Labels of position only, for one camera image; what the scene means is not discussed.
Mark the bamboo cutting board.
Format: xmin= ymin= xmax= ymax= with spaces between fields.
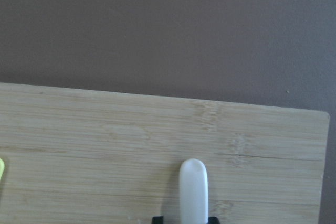
xmin=1 ymin=83 xmax=330 ymax=223

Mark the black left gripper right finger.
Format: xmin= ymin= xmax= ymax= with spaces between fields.
xmin=208 ymin=217 xmax=219 ymax=224

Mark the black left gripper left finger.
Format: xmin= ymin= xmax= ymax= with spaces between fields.
xmin=151 ymin=216 xmax=164 ymax=224

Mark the yellow plastic knife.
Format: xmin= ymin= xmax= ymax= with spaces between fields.
xmin=0 ymin=158 xmax=5 ymax=180

